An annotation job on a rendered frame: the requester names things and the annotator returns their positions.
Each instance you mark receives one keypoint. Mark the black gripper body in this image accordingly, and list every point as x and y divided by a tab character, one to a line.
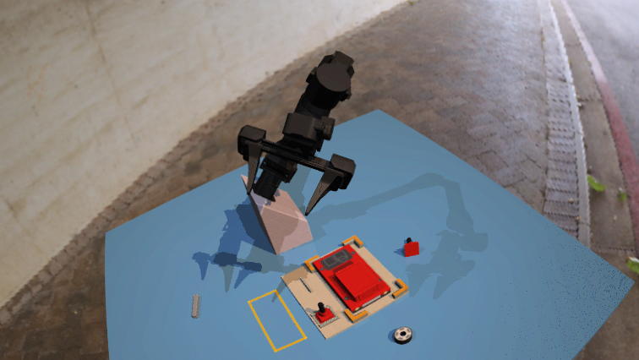
301	152

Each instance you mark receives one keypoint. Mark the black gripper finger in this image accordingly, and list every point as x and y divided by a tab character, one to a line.
330	181
251	154

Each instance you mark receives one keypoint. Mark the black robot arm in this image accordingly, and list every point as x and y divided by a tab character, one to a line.
329	83

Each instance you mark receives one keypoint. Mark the tan flat base plate with orange corner posts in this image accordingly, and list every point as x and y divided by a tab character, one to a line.
309	288

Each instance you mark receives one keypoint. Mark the small black toy tyre with grey hub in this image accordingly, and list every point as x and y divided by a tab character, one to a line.
399	338

